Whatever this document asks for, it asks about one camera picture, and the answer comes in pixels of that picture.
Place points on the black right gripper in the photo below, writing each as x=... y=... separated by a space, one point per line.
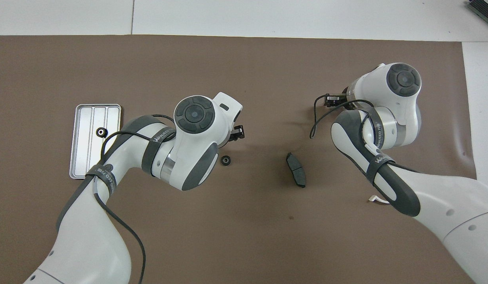
x=344 y=98

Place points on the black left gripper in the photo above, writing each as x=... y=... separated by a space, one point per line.
x=231 y=134

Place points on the black bearing gear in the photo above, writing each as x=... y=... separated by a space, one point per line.
x=226 y=160
x=101 y=132

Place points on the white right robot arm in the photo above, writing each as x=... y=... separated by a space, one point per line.
x=445 y=197

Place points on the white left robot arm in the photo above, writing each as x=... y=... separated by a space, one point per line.
x=90 y=236

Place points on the silver metal tray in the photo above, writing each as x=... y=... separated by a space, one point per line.
x=84 y=150

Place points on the brown table mat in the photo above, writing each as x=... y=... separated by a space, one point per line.
x=228 y=79

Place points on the dark grey brake pad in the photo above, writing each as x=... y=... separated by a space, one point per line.
x=296 y=170

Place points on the dark ribbed equipment box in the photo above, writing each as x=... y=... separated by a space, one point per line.
x=485 y=10

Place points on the white curved plastic bracket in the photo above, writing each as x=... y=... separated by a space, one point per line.
x=376 y=199

